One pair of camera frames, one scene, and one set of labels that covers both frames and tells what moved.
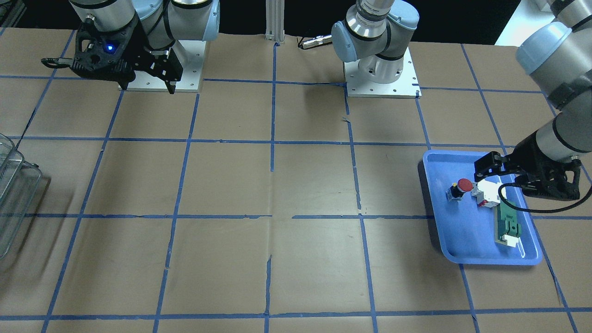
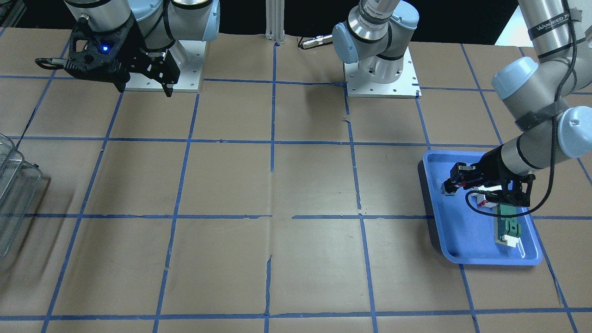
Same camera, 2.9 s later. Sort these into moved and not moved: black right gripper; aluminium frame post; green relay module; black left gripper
Moved: black left gripper
Not moved: green relay module; black right gripper; aluminium frame post
